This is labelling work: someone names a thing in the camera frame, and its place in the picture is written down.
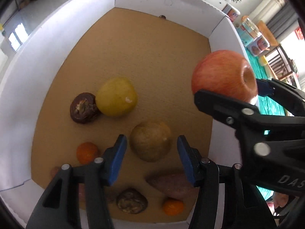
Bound dark mangosteen large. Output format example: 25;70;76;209
116;188;148;214

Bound red apple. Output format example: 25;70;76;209
191;50;258;104

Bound small orange tangerine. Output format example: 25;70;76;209
162;198;184;216

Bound green-brown round fruit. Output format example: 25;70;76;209
129;121;172;162

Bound yellow-green pear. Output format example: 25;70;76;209
96;77;138;117

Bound person's right hand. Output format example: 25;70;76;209
272;192;295;209

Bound green satin tablecloth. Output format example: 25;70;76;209
246;50;285;201

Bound dark wooden bench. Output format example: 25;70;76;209
264;44;300;88

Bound yellow lidded small jar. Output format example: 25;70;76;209
258;56;268;67

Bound orange lounge chair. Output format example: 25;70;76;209
256;20;279;47

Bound red label tin right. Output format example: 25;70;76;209
247;35;270;56

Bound red label tin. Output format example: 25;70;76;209
247;35;270;56
222;4;240;22

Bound grey curtain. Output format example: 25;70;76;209
267;3;299;42

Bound clear glass jar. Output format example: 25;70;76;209
236;17;262;47

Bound standing air conditioner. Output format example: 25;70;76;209
249;0;285;24

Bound red label tin left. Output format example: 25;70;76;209
222;4;240;22

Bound white cardboard box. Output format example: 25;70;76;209
1;0;258;228

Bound red wall hanging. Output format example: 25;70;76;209
294;27;304;40

